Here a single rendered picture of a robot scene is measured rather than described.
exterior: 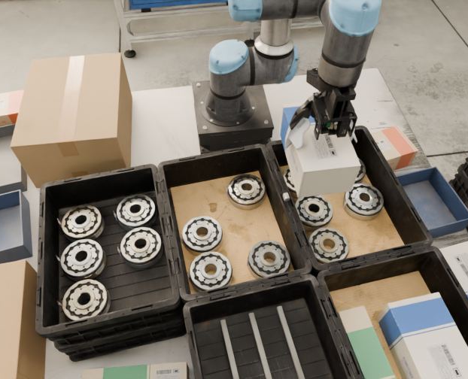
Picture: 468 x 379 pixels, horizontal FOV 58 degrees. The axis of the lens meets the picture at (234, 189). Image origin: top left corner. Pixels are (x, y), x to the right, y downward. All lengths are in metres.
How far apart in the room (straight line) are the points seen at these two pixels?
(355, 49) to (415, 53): 2.57
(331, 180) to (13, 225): 0.96
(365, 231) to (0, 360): 0.91
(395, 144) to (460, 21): 2.37
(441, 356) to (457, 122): 2.05
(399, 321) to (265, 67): 0.78
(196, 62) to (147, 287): 2.12
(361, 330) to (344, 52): 0.58
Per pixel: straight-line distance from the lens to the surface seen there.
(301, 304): 1.05
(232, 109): 1.39
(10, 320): 1.11
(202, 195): 1.19
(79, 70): 1.55
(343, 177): 0.91
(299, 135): 0.88
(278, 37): 1.28
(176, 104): 1.65
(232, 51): 1.31
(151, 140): 1.53
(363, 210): 1.18
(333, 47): 0.74
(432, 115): 2.86
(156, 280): 1.08
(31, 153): 1.38
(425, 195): 1.48
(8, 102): 1.72
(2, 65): 3.34
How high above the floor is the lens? 1.80
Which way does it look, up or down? 54 degrees down
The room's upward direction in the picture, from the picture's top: straight up
